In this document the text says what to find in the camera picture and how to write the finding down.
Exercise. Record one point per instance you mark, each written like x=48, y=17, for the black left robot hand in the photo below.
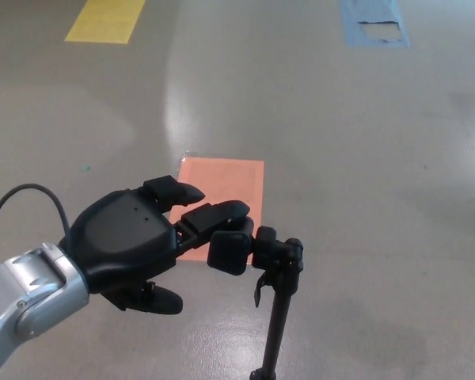
x=122, y=237

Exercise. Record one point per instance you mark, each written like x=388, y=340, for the black phone stand with clamp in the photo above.
x=278, y=312

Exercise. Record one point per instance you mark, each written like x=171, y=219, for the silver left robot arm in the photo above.
x=27, y=285

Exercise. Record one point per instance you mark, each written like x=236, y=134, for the yellow floor tape patch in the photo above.
x=105, y=20

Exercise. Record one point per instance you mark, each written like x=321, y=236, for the orange floor tape patch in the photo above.
x=229, y=178

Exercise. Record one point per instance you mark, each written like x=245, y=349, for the torn blue floor tape patch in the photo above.
x=351, y=23

